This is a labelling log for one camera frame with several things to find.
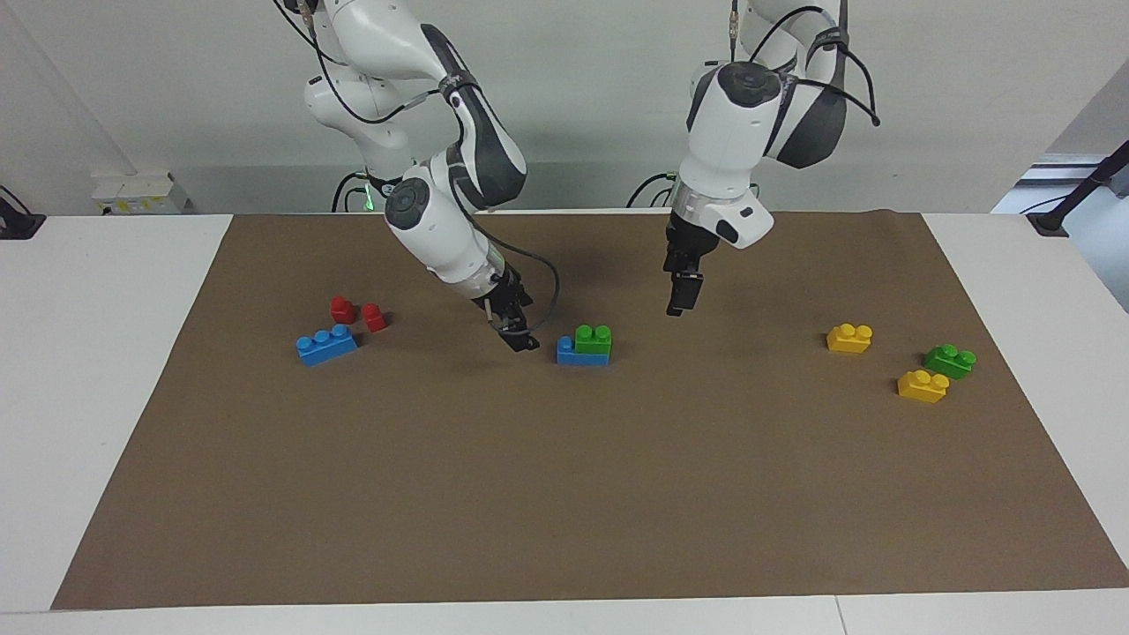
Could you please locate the black left base cable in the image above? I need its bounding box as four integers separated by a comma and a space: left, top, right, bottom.
625, 171, 682, 209

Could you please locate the black table clamp stand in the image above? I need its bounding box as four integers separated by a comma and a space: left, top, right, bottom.
1026, 139, 1129, 237

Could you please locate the white wall socket box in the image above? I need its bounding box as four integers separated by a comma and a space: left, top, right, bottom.
91, 171, 189, 216

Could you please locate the black right base cable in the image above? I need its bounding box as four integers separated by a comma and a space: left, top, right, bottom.
331, 171, 371, 213

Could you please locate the brown table mat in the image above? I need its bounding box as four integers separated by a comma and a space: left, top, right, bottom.
51, 210, 1129, 611

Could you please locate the black base cable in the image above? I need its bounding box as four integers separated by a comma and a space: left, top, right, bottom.
331, 171, 371, 213
625, 171, 682, 209

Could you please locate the yellow two-stud block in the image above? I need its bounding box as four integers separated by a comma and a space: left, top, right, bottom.
826, 324, 874, 355
897, 370, 951, 405

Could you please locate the blue three-stud block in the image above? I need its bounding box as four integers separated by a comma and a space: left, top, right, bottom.
295, 324, 359, 367
556, 336, 611, 367

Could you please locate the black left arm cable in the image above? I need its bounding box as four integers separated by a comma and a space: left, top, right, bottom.
729, 0, 883, 128

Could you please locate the black table clamp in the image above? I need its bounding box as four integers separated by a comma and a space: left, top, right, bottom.
0, 185, 47, 241

